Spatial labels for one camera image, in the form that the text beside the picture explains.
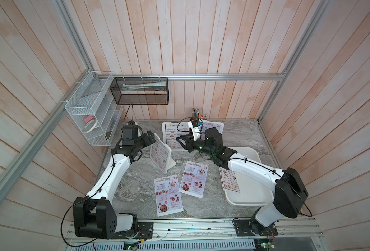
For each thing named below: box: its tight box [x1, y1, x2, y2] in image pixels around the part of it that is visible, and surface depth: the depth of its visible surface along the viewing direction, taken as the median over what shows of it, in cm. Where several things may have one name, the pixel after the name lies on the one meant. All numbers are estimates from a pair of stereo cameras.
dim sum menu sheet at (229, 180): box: [219, 166, 241, 193], surface depth 86 cm
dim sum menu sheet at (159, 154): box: [150, 139, 169, 171], surface depth 89 cm
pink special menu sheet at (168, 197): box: [154, 174, 184, 218], surface depth 85 cm
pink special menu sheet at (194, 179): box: [178, 160, 209, 199], surface depth 92 cm
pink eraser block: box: [84, 115, 96, 124], surface depth 83 cm
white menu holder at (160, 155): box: [149, 132, 177, 175], surface depth 89 cm
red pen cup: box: [190, 107, 200, 121], surface depth 106 cm
